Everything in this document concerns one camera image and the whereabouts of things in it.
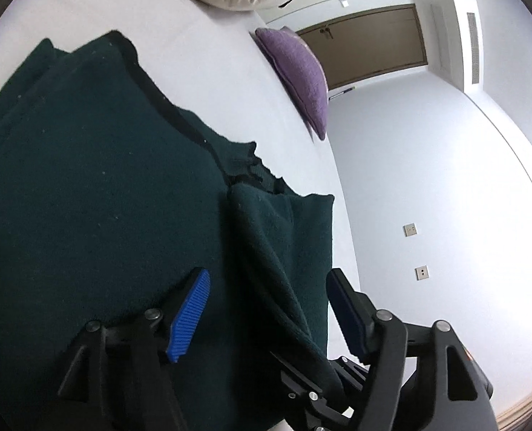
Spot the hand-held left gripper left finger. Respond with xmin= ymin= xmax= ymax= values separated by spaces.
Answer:
xmin=57 ymin=267 xmax=213 ymax=431

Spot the brown wooden door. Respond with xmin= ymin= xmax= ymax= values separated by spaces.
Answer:
xmin=295 ymin=4 xmax=428 ymax=91

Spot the dark green sweater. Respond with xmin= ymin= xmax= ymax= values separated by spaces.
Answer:
xmin=0 ymin=31 xmax=344 ymax=431

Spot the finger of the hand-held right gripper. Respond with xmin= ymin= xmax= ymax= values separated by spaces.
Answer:
xmin=270 ymin=350 xmax=361 ymax=431
xmin=329 ymin=356 xmax=375 ymax=382

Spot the purple pillow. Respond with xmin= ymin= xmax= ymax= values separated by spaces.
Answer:
xmin=254 ymin=27 xmax=329 ymax=141

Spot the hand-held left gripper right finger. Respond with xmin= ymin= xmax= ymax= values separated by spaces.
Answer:
xmin=326 ymin=268 xmax=496 ymax=431

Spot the white air vent grille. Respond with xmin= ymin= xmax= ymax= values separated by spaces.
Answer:
xmin=467 ymin=11 xmax=480 ymax=85

